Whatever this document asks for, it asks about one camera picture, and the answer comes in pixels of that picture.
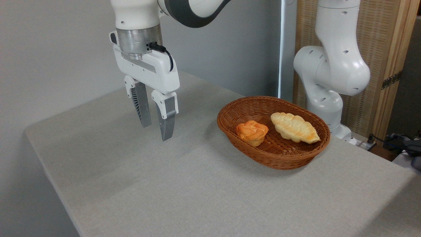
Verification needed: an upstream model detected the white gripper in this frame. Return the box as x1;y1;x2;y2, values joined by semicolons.
110;31;180;141

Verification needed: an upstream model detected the orange round bread roll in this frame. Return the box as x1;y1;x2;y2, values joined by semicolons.
235;120;269;147

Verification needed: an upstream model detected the pale braided long bread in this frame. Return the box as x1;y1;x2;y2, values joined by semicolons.
270;112;321;145

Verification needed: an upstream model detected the grey tablecloth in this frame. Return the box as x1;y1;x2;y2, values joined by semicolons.
25;69;421;237

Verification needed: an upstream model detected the brown wicker basket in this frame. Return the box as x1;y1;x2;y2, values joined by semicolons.
216;96;331;171

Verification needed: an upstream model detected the wooden rattan folding screen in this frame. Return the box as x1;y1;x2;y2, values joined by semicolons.
293;0;421;139

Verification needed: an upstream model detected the dark metal hinge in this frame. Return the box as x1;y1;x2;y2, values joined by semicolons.
382;71;402;90

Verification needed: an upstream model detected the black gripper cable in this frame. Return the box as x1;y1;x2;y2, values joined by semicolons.
148;42;174;72

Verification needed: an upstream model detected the white vertical post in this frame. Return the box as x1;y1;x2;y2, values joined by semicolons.
278;0;297;102

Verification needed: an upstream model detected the black power cable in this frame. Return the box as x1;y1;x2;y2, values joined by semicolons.
368;133;411;152

